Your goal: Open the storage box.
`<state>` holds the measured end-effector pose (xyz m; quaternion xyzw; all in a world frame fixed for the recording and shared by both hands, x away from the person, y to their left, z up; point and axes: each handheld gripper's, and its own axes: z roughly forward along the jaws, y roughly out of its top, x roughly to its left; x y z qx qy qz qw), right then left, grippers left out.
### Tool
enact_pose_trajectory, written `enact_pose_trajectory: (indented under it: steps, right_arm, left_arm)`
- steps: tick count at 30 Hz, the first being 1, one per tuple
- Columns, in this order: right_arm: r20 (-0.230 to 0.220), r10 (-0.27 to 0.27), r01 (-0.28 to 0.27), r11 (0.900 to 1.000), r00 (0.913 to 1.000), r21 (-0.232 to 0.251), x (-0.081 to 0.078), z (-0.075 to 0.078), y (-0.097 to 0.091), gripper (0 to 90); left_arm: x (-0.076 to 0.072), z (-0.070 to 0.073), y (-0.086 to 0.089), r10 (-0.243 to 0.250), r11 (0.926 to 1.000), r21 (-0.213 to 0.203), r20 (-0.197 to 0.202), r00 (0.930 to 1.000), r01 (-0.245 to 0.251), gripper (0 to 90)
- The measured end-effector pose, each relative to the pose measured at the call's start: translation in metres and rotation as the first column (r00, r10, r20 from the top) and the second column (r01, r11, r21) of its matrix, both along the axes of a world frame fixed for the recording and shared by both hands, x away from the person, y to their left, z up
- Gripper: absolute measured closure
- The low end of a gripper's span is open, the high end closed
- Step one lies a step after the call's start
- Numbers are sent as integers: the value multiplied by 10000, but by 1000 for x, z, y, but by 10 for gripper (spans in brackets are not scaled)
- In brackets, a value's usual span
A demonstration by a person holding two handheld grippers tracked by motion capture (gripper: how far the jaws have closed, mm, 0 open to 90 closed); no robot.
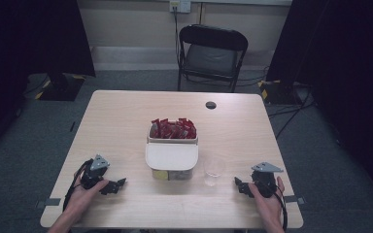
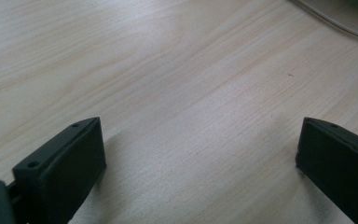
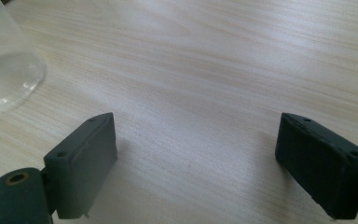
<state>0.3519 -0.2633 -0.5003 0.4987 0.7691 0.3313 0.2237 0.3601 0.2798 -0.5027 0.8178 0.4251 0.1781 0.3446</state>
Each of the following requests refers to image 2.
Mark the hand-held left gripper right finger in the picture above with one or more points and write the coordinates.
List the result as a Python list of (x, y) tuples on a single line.
[(341, 168)]

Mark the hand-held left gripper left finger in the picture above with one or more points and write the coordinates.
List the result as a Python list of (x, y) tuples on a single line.
[(62, 174)]

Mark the white plastic storage box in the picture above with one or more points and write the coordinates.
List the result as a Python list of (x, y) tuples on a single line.
[(345, 15)]

